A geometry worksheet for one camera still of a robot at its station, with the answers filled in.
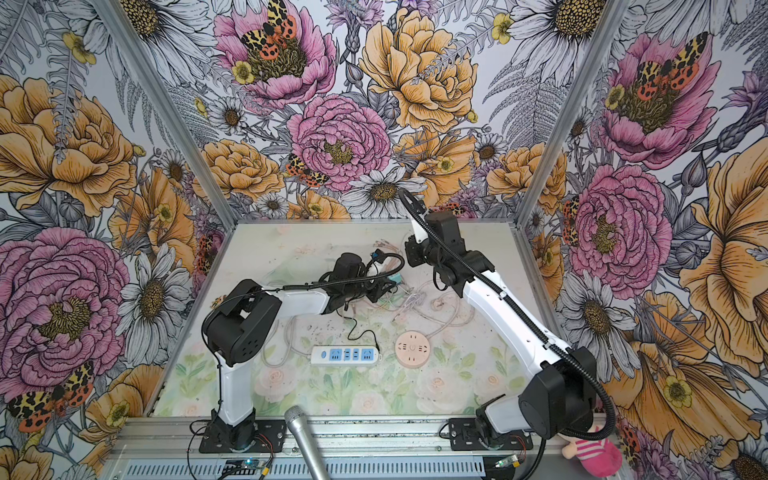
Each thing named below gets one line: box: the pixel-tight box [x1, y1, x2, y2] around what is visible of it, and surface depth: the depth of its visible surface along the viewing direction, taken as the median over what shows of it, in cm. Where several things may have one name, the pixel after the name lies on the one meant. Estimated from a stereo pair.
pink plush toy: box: [562, 437, 623, 478], surface depth 69 cm
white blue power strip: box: [310, 345, 380, 366], surface depth 87 cm
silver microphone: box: [284, 405, 331, 480], surface depth 73 cm
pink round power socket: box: [395, 331, 431, 369], surface depth 88 cm
